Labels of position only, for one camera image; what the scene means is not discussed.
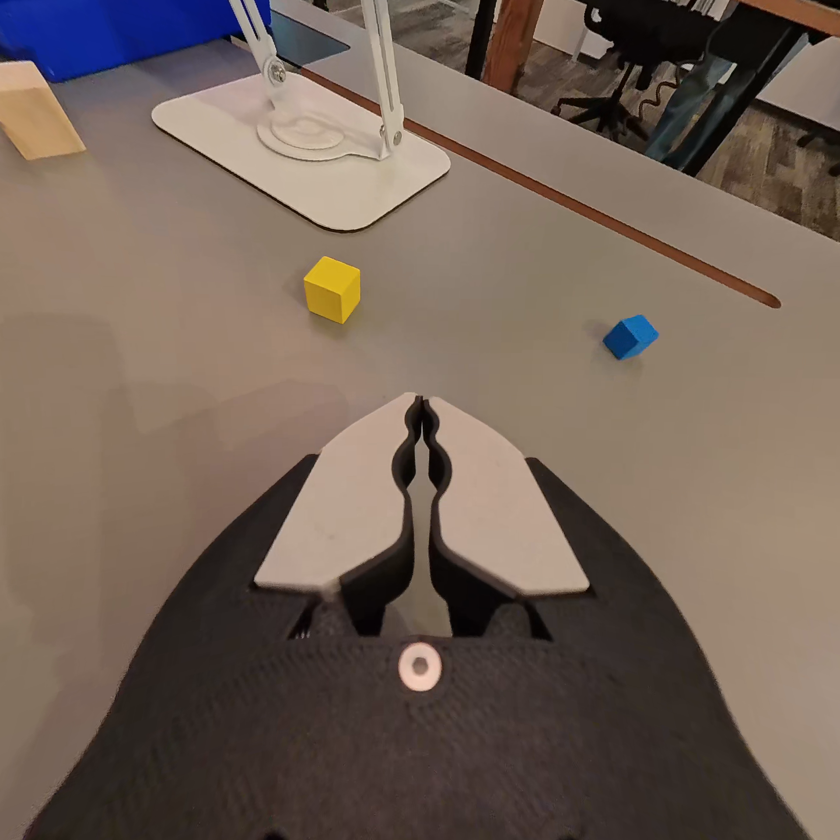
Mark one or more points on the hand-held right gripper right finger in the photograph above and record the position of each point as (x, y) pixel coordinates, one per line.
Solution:
(499, 512)

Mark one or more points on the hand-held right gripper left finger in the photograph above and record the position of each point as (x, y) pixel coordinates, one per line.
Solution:
(341, 512)

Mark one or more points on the wooden cube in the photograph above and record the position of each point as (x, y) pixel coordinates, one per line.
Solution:
(36, 111)

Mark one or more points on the wooden table leg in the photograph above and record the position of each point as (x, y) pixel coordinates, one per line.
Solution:
(512, 39)

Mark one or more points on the wooden desk with black legs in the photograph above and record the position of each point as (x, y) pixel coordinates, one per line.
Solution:
(807, 13)

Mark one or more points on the black office chair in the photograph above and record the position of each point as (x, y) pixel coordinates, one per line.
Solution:
(649, 33)

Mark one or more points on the blue cube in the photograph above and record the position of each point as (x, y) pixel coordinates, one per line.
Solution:
(630, 338)

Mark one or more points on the white desk stand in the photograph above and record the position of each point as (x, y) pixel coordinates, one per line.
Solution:
(216, 124)

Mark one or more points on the blue plastic bin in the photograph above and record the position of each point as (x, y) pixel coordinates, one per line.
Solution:
(98, 33)

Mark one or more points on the black table leg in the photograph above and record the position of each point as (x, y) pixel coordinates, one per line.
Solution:
(479, 33)

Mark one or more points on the yellow cube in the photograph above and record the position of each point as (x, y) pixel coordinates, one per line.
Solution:
(331, 289)

